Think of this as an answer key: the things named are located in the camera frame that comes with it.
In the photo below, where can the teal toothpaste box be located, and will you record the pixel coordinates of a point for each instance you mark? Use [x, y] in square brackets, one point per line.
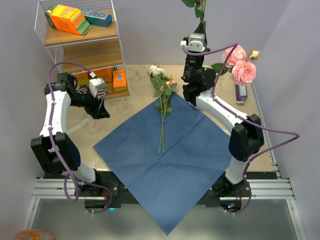
[97, 18]

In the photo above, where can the orange box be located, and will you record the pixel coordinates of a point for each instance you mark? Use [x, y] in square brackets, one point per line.
[82, 78]
[105, 73]
[119, 80]

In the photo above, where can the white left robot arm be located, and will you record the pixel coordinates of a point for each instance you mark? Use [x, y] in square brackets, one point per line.
[54, 149]

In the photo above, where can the purple rectangular box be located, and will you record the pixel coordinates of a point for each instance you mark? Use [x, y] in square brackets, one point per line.
[241, 94]

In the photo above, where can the aluminium frame rail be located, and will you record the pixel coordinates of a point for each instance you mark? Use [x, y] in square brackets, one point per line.
[270, 215]

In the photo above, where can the orange sponge pack top shelf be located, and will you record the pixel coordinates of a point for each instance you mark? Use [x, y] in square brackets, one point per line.
[67, 19]

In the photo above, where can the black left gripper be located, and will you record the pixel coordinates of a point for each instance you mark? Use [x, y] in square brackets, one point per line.
[96, 108]

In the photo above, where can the orange box bottom right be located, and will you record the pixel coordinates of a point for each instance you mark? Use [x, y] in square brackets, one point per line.
[119, 80]

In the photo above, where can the purple wavy striped cloth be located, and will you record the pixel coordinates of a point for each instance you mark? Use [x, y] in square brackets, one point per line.
[85, 90]

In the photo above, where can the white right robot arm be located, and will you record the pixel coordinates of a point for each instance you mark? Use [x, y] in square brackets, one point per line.
[246, 135]

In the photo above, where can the orange box bottom middle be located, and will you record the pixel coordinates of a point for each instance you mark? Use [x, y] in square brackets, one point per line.
[105, 73]

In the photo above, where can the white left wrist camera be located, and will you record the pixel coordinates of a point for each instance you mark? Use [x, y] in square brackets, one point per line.
[96, 84]

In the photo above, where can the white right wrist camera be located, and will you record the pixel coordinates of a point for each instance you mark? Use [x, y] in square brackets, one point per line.
[195, 42]

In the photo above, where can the beige ribbon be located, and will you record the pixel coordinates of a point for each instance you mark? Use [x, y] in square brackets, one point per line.
[87, 121]

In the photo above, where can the pink white rose stem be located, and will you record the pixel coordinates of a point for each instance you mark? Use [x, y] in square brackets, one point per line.
[164, 87]

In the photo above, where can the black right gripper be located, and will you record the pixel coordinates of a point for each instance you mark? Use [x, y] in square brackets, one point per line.
[201, 29]

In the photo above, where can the white wire wooden shelf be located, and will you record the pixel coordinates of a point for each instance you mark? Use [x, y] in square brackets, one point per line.
[101, 48]

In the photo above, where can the orange box bottom left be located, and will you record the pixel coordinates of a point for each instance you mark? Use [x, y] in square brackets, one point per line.
[82, 78]

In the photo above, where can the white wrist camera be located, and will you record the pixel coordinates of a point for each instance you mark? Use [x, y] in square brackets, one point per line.
[195, 42]
[96, 84]

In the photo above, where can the blue wrapping paper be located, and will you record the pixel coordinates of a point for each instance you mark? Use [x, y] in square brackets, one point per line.
[167, 164]

